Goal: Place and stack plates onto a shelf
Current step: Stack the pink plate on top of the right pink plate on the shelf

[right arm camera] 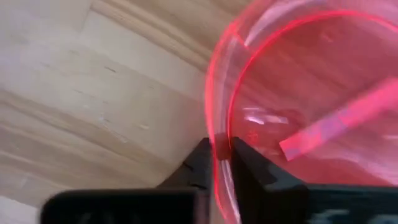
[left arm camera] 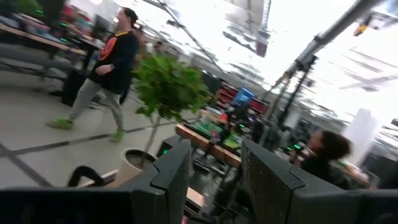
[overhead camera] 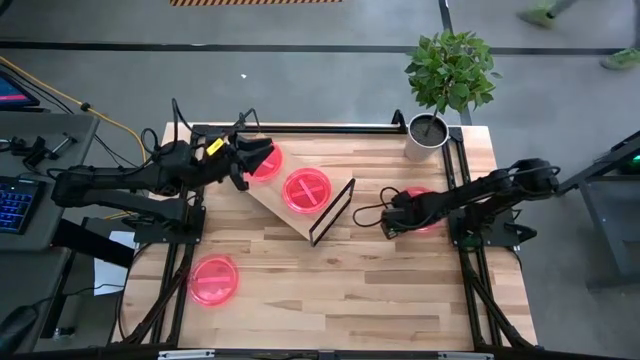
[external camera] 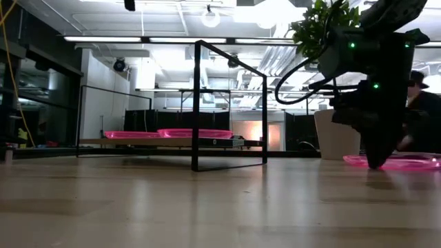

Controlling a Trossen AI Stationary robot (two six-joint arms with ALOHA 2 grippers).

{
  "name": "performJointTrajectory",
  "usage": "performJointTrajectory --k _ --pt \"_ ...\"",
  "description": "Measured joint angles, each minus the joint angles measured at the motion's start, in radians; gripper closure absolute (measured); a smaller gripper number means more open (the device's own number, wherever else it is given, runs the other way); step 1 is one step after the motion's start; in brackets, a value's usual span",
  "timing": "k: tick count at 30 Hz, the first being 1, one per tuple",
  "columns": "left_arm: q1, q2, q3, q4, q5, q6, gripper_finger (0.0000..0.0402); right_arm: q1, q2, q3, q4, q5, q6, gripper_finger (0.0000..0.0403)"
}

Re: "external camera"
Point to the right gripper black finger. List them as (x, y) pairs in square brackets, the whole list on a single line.
[(372, 148), (387, 144)]

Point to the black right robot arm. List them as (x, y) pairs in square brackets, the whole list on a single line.
[(379, 55)]

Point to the black metal shelf wooden board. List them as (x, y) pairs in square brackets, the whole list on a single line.
[(195, 103)]

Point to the white plant pot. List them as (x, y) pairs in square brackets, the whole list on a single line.
[(334, 141)]

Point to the person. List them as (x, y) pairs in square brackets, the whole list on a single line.
[(427, 117)]

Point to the black partition panel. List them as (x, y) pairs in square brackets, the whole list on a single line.
[(165, 122), (299, 131)]

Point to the black flat box white label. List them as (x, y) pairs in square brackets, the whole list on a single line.
[(220, 142)]

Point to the black round ceiling fixture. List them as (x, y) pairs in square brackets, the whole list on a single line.
[(119, 65), (233, 62)]

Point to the round white ceiling lamp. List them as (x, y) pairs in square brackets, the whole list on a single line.
[(211, 19)]

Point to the long ceiling light strip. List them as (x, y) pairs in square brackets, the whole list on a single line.
[(186, 40)]

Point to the red background object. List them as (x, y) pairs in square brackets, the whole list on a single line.
[(51, 144)]

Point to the yellow background object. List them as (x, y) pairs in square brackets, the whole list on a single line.
[(22, 135)]

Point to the small white cup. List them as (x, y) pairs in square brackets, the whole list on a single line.
[(9, 155)]

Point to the black background metal frame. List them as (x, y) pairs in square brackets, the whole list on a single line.
[(213, 90)]

